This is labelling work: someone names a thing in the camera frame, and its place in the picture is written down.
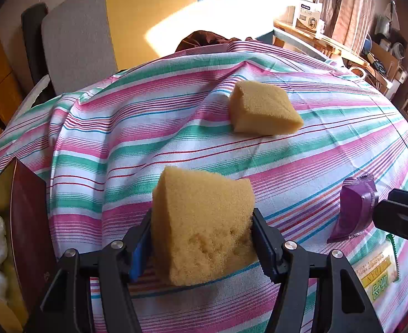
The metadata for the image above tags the white cable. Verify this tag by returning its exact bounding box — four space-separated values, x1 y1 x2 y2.
349 65 368 81

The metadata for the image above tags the green edged snack packet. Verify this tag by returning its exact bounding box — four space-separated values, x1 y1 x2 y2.
351 234 404 297

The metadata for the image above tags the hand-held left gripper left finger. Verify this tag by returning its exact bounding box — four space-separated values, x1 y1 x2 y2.
24 208 154 333

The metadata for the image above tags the white chair armrest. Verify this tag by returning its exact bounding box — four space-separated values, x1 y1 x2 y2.
27 74 54 107

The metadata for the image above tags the yellow sponge block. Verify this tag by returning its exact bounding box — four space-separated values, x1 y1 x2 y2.
228 80 305 136
151 165 261 287

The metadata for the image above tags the black chair back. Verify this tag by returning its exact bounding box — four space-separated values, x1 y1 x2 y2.
21 2 58 102

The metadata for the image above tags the red box with gold lining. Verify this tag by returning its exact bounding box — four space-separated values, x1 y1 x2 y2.
0 158 58 333

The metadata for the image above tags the wooden desk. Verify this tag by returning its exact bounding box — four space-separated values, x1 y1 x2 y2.
273 19 371 67

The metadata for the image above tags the white plastic bag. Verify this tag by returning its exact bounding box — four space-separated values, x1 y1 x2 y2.
375 1 401 37

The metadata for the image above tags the brown cardboard box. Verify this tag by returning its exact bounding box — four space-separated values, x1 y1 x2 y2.
369 42 399 74

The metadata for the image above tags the beige curtain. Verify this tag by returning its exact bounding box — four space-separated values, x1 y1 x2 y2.
323 0 378 53

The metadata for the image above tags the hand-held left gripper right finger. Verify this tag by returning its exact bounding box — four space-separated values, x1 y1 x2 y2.
251 207 385 333

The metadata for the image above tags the striped pink green cloth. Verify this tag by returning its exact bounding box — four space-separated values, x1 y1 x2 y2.
0 38 408 333

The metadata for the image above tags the yellow panel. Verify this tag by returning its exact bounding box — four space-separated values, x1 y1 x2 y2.
105 0 200 72

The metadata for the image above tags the brown cloth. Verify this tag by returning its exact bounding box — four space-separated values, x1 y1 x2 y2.
174 31 243 53

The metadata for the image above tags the purple snack packet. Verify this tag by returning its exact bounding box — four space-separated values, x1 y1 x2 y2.
328 173 380 244

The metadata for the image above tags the grey upholstered chair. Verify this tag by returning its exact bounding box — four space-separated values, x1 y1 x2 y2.
40 0 119 95

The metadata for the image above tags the white appliance carton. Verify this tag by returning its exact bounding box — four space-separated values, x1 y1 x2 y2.
292 0 325 34

